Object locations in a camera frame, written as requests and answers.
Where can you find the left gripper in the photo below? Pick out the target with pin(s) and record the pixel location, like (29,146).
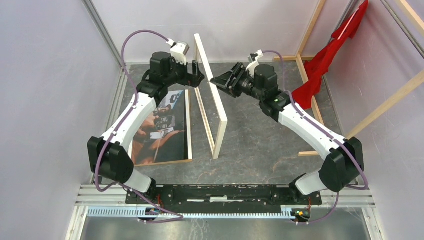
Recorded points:
(189,79)

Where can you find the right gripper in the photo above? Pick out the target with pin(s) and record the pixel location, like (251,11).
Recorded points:
(223,80)

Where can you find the white wooden picture frame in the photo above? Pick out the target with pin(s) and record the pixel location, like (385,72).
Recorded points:
(215,143)

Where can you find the photo print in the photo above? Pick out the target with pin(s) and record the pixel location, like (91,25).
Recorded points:
(162,129)

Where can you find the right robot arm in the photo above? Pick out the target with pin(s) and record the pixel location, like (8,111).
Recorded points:
(343,159)

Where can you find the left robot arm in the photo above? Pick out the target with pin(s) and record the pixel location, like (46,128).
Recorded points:
(108,154)

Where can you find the wooden backing board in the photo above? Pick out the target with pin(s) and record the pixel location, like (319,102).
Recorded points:
(165,162)

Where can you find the wooden beam rack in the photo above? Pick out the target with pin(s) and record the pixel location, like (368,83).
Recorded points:
(399,95)

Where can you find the red cloth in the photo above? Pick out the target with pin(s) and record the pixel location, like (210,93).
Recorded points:
(320,64)

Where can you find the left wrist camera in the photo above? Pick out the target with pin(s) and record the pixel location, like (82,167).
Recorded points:
(178,51)

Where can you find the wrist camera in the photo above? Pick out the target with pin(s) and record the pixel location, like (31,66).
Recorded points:
(253,62)
(178,51)

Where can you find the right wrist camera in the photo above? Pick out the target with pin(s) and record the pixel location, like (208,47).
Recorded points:
(253,62)

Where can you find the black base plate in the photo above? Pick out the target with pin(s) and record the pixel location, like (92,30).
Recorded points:
(229,199)

